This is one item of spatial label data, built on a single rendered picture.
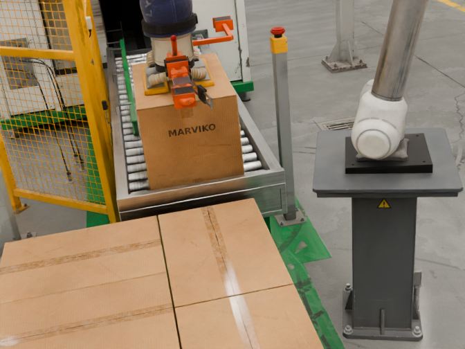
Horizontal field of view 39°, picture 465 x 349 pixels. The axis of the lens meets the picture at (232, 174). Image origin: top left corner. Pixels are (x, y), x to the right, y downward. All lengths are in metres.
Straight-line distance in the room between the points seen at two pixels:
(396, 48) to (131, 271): 1.15
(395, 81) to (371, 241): 0.69
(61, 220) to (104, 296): 1.66
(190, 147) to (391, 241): 0.87
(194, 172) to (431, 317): 1.16
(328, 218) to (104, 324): 1.72
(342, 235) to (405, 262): 0.84
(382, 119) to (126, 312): 1.02
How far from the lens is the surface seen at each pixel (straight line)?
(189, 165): 2.68
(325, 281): 3.06
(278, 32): 3.08
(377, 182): 2.30
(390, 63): 2.10
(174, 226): 2.53
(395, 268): 2.60
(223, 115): 2.61
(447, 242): 3.36
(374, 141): 2.11
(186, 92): 2.21
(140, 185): 2.87
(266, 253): 2.30
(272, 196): 2.74
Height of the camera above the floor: 1.86
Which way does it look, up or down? 27 degrees down
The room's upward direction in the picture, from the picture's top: 6 degrees counter-clockwise
